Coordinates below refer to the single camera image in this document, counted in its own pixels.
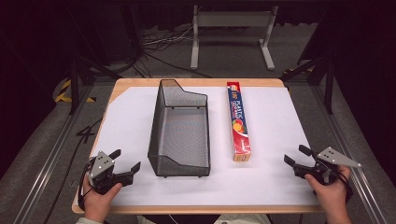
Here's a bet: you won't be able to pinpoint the hand-held gripper black cable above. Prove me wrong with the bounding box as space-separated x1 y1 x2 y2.
77 157 96 213
337 169 355 204

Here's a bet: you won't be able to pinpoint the black wire mesh basket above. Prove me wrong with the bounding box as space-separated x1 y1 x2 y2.
147 78 212 179

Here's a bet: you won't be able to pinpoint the white floor cable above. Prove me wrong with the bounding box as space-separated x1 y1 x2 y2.
143 26 194 46

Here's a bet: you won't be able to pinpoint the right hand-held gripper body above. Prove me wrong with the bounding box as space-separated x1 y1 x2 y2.
292 147 362 187

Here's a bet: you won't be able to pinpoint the aluminium floor rail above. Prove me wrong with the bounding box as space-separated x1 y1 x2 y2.
12 84 95 224
310 84 389 224

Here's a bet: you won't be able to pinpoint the person's left hand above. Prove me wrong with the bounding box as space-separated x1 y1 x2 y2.
81 175 123 224

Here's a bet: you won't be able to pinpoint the yellow black hazard tape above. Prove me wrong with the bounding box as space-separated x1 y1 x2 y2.
54 78 96 104

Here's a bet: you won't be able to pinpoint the white paper table sheet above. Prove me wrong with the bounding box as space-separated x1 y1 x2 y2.
76 86 320 207

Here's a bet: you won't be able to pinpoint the person's light left sleeve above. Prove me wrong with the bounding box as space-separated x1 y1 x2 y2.
75 217 106 224

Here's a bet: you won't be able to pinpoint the right hand-held gripper black cable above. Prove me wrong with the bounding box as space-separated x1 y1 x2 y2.
337 169 355 204

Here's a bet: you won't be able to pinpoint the person's right hand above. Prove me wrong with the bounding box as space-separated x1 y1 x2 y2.
304 164 353 217

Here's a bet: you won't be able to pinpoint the long red blue wrap box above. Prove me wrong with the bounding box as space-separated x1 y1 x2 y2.
226 81 252 162

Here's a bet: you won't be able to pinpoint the black tripod stand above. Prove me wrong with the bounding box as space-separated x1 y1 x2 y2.
279 55 336 116
65 6 123 116

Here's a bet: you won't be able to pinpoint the white metal stand frame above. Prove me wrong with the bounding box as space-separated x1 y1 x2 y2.
190 4 279 71

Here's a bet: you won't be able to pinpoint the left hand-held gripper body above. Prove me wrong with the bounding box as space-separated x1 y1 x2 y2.
85 150 134 196

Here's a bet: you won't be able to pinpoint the left hand-held gripper black cable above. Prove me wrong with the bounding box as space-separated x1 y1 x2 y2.
77 157 96 213

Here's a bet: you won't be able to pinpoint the person's light trousers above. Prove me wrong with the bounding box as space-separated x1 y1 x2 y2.
135 213 273 224

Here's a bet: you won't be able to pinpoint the thin black floor cable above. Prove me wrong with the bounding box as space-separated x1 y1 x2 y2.
42 117 105 224

